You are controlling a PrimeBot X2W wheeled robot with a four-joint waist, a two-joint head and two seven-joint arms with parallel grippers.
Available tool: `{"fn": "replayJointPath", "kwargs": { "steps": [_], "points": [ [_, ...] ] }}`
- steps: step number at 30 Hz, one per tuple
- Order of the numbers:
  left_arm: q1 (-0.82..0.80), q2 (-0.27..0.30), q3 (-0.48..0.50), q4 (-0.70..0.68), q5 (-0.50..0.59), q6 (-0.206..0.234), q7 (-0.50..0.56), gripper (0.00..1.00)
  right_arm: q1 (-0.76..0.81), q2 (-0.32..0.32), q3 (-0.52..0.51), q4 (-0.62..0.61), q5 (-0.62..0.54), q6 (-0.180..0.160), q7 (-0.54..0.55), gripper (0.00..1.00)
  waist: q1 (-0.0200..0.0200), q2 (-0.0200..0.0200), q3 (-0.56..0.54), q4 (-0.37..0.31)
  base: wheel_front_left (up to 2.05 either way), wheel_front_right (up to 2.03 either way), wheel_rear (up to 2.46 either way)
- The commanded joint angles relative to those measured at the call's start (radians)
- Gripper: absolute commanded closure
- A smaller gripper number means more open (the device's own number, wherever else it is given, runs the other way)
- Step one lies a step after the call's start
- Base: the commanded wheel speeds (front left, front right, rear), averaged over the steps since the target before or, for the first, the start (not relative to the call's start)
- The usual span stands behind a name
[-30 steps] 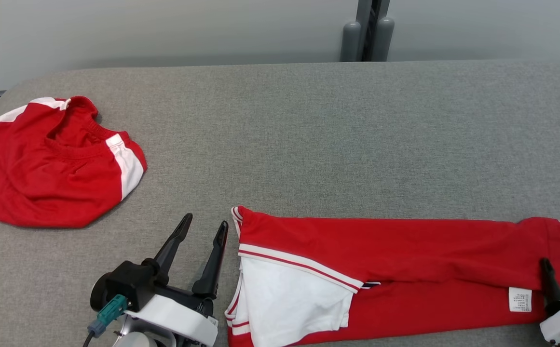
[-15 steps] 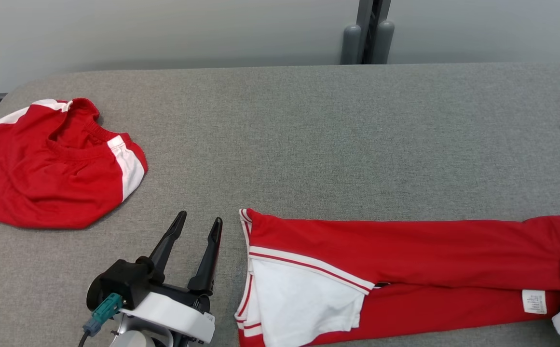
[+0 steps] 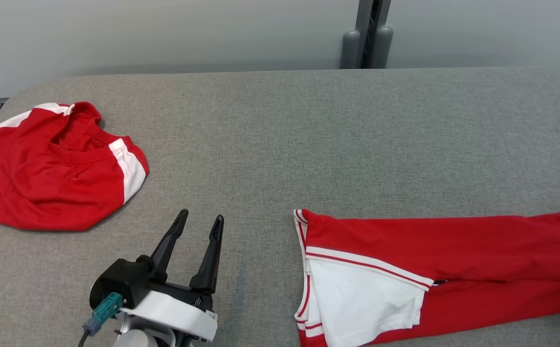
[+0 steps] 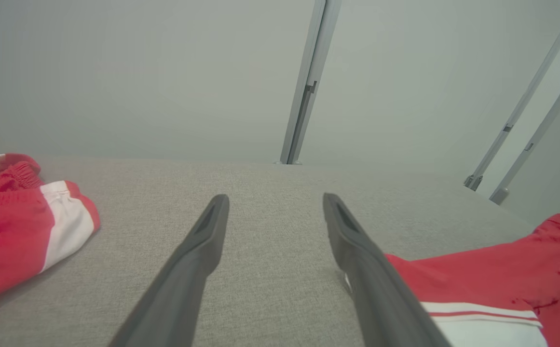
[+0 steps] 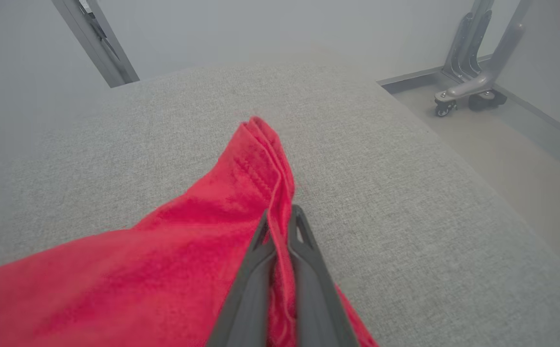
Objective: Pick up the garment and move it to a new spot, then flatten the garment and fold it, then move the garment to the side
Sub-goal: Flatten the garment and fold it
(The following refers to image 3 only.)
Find teal left camera connector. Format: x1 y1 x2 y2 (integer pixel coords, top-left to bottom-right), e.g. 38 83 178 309
83 293 124 336

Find red shorts with white stripes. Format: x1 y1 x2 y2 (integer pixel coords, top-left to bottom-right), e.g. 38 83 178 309
0 101 149 232

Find grey metal wall post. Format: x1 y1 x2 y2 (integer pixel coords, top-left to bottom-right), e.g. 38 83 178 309
355 0 392 69

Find grey rounded bumper post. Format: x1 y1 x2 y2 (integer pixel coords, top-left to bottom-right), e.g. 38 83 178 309
340 30 361 69
373 26 394 69

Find red basketball jersey shirt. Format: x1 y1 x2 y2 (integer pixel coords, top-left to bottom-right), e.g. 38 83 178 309
293 205 560 347

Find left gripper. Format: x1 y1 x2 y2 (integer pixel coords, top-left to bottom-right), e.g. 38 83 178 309
122 209 224 343

